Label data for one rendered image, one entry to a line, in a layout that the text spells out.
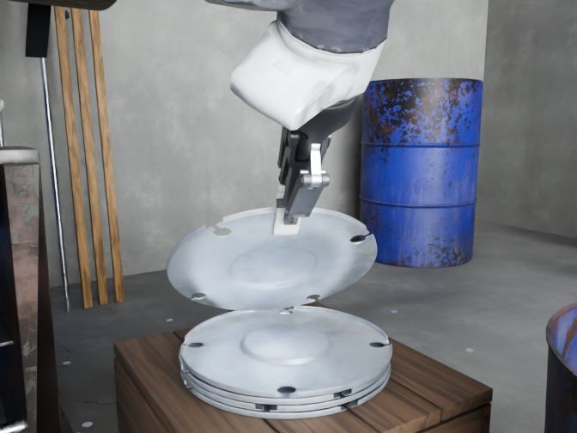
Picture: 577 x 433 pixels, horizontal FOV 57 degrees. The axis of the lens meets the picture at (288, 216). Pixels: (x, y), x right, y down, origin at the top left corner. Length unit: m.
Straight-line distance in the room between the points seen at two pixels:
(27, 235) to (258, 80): 0.58
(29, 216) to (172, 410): 0.40
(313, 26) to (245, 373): 0.44
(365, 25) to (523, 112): 3.38
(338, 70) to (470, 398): 0.46
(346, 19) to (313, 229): 0.33
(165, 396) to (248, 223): 0.24
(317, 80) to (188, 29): 2.20
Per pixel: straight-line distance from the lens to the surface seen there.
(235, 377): 0.68
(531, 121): 3.73
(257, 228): 0.64
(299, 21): 0.41
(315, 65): 0.41
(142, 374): 0.77
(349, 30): 0.40
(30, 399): 1.00
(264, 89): 0.40
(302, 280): 0.79
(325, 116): 0.46
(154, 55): 2.51
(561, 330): 0.66
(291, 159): 0.52
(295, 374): 0.68
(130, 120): 2.46
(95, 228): 2.13
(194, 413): 0.67
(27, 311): 0.94
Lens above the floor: 0.68
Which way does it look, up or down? 10 degrees down
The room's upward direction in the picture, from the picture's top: straight up
